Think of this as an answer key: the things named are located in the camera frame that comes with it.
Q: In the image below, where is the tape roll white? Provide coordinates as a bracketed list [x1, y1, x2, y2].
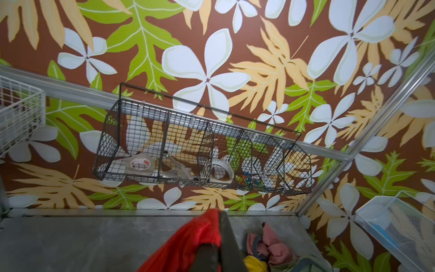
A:
[125, 154, 156, 176]

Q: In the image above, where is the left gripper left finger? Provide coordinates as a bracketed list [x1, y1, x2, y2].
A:
[190, 244, 219, 272]

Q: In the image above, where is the white mesh basket right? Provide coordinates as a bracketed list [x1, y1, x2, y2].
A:
[355, 191, 435, 272]

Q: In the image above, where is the red cloth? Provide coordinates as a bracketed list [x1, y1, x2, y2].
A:
[138, 209, 222, 272]

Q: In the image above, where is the mauve pink cloth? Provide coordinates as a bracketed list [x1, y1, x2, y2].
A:
[245, 222, 293, 266]

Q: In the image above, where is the black wire basket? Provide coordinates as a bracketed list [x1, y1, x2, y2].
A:
[93, 96, 314, 196]

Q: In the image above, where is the white wire basket left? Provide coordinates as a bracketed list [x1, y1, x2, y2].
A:
[1, 76, 46, 156]

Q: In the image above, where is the yellow cloth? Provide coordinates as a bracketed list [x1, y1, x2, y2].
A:
[244, 256, 268, 272]

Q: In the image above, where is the clear tape roll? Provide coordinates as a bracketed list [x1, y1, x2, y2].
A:
[210, 159, 235, 184]

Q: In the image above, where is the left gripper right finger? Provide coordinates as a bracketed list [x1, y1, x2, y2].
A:
[219, 211, 248, 272]

